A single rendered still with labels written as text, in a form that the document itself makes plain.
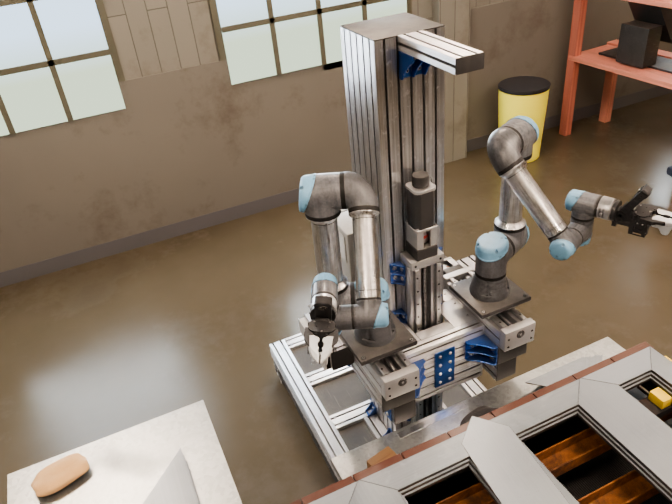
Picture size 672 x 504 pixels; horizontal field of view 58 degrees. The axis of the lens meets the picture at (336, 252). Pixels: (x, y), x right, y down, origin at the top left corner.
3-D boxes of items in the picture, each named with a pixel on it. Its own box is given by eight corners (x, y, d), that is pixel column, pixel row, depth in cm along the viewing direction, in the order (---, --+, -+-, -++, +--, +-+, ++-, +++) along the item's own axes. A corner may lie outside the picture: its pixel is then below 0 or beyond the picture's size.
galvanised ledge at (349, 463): (644, 370, 246) (646, 365, 245) (355, 508, 207) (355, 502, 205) (606, 341, 262) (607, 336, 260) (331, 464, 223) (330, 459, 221)
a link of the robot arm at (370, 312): (379, 174, 196) (389, 328, 188) (345, 177, 197) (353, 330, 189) (379, 164, 185) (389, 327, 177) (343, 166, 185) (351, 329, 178)
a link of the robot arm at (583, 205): (571, 205, 216) (574, 183, 211) (603, 213, 209) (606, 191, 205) (562, 215, 211) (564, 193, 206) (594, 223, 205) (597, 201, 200)
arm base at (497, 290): (461, 286, 240) (462, 265, 235) (493, 274, 245) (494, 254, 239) (484, 307, 228) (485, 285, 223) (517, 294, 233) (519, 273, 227)
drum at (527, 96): (523, 142, 590) (528, 72, 553) (553, 157, 556) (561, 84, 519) (484, 153, 577) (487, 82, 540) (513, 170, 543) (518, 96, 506)
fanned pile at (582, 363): (624, 373, 242) (626, 365, 240) (545, 410, 230) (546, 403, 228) (601, 354, 252) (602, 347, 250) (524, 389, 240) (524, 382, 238)
